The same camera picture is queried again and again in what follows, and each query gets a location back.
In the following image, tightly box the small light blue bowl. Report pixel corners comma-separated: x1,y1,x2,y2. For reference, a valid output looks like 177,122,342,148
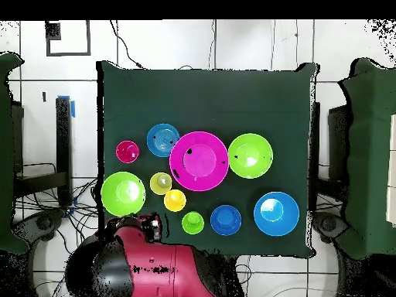
145,122,181,159

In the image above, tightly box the large pink plastic bowl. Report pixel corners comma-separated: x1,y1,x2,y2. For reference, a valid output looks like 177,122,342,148
169,131,230,193

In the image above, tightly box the pale yellow translucent cup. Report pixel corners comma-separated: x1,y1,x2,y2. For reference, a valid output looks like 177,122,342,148
149,172,173,196

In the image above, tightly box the orange-yellow plastic cup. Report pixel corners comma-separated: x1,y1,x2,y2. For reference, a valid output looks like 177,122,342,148
163,189,187,213

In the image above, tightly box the green plastic bowl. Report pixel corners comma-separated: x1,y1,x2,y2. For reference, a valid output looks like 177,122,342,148
227,132,274,179
100,171,147,218

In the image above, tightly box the green plastic cup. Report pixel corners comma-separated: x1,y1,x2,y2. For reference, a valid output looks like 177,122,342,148
181,210,206,235

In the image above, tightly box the small dark blue bowl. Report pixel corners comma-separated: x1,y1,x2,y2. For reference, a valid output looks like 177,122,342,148
210,204,243,237

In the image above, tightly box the dark green tablecloth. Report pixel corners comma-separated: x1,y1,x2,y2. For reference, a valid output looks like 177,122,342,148
96,60,319,259

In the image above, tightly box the red plastic cup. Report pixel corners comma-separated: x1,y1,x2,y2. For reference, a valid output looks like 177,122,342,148
115,139,141,164

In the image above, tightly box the large blue plastic bowl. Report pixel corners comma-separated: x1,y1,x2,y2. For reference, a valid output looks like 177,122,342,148
253,191,300,237

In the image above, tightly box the neighbouring green cloth table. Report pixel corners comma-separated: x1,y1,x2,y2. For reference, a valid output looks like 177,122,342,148
338,57,396,261
0,51,30,255

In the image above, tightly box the black floor cable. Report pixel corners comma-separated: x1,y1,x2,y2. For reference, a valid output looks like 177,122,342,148
109,20,144,70

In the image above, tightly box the black stand post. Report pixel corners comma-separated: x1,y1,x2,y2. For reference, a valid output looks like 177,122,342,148
55,95,76,207
309,101,322,214

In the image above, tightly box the bundle of floor cables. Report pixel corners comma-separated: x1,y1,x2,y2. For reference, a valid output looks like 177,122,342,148
15,177,100,248

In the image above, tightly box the grey pedestal foot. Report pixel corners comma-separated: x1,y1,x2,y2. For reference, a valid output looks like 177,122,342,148
13,208,66,248
312,211,350,245

